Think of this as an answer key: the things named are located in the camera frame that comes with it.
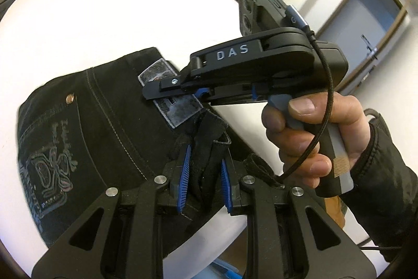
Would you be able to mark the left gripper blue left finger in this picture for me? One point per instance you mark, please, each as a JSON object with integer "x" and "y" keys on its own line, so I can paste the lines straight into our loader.
{"x": 119, "y": 234}

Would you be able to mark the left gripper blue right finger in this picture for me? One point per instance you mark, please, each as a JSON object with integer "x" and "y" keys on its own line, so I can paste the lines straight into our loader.
{"x": 289, "y": 235}

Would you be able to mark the black denim pants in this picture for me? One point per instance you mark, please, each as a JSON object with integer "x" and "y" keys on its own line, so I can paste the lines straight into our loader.
{"x": 82, "y": 133}

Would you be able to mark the black jacket sleeve forearm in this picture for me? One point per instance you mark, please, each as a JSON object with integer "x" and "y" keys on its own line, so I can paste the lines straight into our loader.
{"x": 384, "y": 197}

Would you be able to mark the right hand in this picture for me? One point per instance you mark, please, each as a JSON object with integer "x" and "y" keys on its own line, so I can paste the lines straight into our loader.
{"x": 347, "y": 113}

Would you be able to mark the bed with white sheet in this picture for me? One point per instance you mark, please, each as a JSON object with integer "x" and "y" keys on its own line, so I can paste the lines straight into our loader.
{"x": 44, "y": 39}

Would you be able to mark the black tracking camera box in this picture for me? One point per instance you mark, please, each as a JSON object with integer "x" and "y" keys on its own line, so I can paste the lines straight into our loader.
{"x": 262, "y": 15}

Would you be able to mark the door with wooden frame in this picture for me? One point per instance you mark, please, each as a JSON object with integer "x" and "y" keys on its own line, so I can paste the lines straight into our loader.
{"x": 362, "y": 29}

